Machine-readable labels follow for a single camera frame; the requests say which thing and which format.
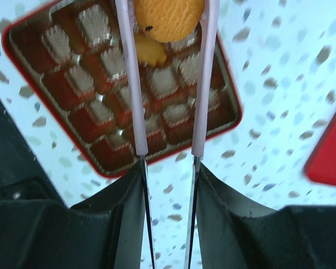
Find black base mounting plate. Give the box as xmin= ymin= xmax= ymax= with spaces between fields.
xmin=0 ymin=101 xmax=64 ymax=204

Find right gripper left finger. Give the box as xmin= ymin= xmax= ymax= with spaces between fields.
xmin=0 ymin=163 xmax=145 ymax=268

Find red square box lid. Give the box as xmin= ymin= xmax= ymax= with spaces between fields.
xmin=304 ymin=113 xmax=336 ymax=186

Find red compartment cookie box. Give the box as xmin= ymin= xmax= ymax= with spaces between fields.
xmin=2 ymin=1 xmax=242 ymax=178

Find pink metal tongs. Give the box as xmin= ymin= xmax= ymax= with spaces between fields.
xmin=115 ymin=1 xmax=220 ymax=268

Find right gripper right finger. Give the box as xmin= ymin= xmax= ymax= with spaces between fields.
xmin=196 ymin=166 xmax=336 ymax=268

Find flower cookie top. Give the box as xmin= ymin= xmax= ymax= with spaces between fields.
xmin=134 ymin=33 xmax=167 ymax=67

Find flower cookie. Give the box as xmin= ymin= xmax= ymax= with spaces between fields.
xmin=133 ymin=0 xmax=205 ymax=43
xmin=134 ymin=33 xmax=167 ymax=67

